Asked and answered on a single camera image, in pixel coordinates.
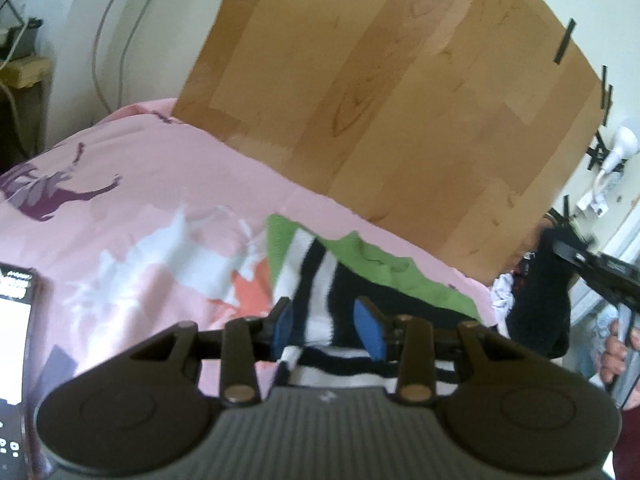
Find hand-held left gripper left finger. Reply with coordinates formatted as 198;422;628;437
130;297;296;407

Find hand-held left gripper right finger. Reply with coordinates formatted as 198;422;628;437
352;296;507;406

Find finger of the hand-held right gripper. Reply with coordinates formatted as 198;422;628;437
551;239;598;273

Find green striped small garment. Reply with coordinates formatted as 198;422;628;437
265;214;483;401

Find person's right hand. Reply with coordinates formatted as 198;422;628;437
597;317;640;386

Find black and red garment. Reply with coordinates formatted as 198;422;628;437
510;252;540;276

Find white garment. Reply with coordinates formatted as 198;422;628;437
490;270;526;322

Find crossed black tape strips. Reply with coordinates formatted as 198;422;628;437
585;130;611;171

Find black tape strip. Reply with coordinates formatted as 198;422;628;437
597;65;615;128
552;17;577;66

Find pink printed bedsheet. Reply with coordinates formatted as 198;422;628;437
0;100;496;480

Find wooden headboard panel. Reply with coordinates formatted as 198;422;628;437
170;0;608;286

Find smartphone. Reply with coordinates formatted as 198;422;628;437
0;262;43;480

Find wooden shelf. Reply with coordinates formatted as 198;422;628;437
0;55;53;161

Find dark box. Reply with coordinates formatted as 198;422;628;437
0;17;45;58

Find grey wall cable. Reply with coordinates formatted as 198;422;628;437
90;0;166;116

